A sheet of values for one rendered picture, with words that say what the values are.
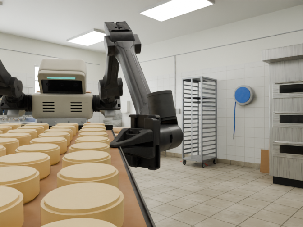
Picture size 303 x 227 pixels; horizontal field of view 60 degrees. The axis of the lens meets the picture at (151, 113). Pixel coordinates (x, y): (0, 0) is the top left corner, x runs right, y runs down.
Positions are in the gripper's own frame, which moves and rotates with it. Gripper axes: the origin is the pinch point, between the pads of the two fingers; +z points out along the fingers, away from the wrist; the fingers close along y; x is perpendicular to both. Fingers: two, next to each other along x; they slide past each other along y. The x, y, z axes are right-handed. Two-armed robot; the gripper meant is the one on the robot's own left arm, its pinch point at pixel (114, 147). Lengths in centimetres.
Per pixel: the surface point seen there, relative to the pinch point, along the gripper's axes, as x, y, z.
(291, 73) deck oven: 11, -51, -399
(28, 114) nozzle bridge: 304, 6, -173
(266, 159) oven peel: 56, 94, -478
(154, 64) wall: 355, -114, -570
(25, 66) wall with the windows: 599, -101, -348
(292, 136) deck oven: 8, 40, -396
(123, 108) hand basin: 467, 5, -575
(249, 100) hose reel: 93, -15, -503
